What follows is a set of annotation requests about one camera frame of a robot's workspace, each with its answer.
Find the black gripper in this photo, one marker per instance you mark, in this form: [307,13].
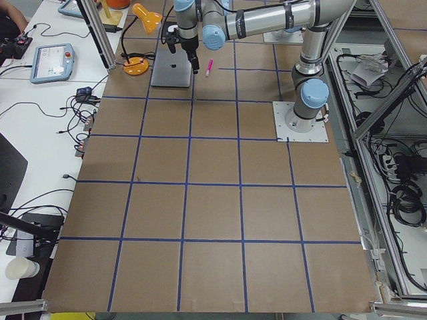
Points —
[189,45]

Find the pink highlighter pen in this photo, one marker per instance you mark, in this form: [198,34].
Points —
[209,67]

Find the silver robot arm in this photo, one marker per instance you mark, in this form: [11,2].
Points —
[213,23]

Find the silver laptop notebook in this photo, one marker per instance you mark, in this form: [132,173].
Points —
[171,70]

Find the black mousepad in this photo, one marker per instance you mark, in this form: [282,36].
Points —
[165,30]

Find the orange desk lamp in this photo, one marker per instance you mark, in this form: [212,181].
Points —
[137,62]

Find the black power adapter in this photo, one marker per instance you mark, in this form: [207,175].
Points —
[112,28]

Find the wooden stand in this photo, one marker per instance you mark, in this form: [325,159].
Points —
[109,16]

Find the orange cylinder container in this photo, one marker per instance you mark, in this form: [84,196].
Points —
[118,4]

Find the blue teach pendant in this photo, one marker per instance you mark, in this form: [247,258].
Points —
[70,8]
[52,63]

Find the black monitor stand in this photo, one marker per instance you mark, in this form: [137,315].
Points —
[35,234]

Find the white paper cup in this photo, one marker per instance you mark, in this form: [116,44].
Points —
[21,268]

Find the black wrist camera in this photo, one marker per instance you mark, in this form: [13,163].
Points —
[172,38]

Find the aluminium frame post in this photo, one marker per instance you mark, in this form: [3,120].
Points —
[97,30]

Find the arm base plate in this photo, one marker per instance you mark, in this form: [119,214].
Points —
[290,128]
[283,37]

